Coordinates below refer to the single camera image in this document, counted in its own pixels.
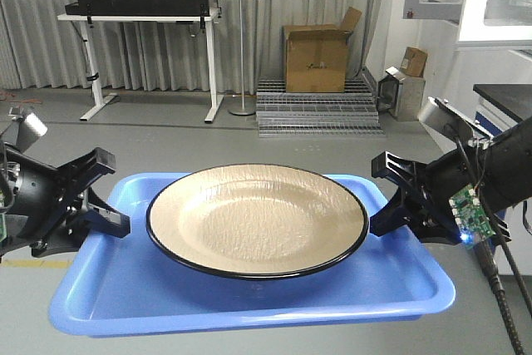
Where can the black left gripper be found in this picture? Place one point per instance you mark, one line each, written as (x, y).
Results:
(46, 202)

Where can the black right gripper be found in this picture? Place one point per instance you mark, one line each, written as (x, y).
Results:
(437, 181)

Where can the blue plastic tray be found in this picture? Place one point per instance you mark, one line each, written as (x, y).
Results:
(126, 287)

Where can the beige plate black rim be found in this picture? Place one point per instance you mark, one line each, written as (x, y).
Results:
(256, 221)

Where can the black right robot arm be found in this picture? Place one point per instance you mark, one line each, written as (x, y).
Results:
(504, 170)

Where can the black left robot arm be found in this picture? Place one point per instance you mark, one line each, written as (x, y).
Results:
(6, 205)

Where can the green right circuit board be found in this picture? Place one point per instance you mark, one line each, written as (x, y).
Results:
(470, 217)

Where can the green circuit board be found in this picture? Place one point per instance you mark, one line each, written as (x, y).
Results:
(3, 225)
(470, 217)

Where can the green left circuit board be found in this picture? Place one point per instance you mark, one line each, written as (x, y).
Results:
(3, 225)

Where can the grey metal box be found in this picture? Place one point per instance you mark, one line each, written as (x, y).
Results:
(400, 95)

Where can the small cardboard box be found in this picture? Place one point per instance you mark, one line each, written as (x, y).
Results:
(413, 62)

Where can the metal grating platform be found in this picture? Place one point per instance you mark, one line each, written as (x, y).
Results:
(353, 112)

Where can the black lab bench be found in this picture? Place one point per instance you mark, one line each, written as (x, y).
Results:
(502, 106)

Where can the large open cardboard box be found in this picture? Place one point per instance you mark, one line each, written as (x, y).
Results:
(315, 56)

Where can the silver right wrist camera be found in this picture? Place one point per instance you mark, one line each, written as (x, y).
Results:
(445, 119)

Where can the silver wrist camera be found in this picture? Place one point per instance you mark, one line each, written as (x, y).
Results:
(24, 130)
(445, 119)

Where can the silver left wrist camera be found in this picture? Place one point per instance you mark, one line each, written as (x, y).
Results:
(24, 130)

